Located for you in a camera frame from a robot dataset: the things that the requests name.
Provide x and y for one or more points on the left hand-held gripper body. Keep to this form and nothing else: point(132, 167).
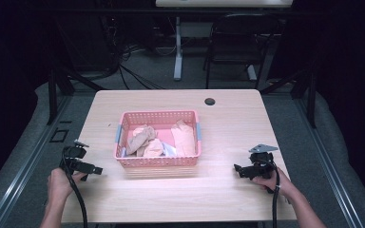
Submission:
point(76, 164)

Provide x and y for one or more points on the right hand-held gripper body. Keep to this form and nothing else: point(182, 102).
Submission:
point(260, 164)

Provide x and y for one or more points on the person's left hand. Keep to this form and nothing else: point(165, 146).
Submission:
point(58, 183)

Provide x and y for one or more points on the person's right hand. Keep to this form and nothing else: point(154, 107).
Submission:
point(280, 185)

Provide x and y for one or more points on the beige cloth items in basket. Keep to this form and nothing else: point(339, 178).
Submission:
point(138, 141)

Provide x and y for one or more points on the folded peach cloth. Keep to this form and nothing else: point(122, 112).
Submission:
point(154, 148)

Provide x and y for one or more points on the pink plastic basket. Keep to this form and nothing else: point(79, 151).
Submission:
point(158, 161)

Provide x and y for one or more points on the white and blue cloth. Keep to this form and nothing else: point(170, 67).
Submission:
point(169, 150)

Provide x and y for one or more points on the black metal stand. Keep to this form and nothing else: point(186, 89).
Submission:
point(57, 82)
point(307, 91)

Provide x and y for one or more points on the black folding chair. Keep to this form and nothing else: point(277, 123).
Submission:
point(237, 41)

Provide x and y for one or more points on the white desk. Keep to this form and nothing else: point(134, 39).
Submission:
point(178, 47)

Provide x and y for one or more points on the metal floor rail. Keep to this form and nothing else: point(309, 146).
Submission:
point(328, 171)
point(28, 161)

